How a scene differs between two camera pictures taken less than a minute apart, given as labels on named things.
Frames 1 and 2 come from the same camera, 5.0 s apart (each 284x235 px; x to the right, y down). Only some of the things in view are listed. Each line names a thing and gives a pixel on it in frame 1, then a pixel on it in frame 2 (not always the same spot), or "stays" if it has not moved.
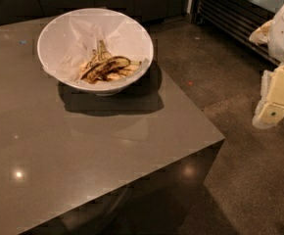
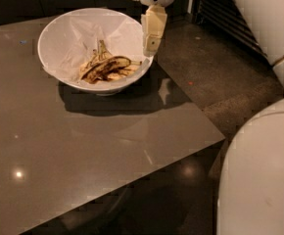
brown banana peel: x=103 y=66 stays
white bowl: x=100 y=50 stays
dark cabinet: x=9 y=5 stays
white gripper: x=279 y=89 → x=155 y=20
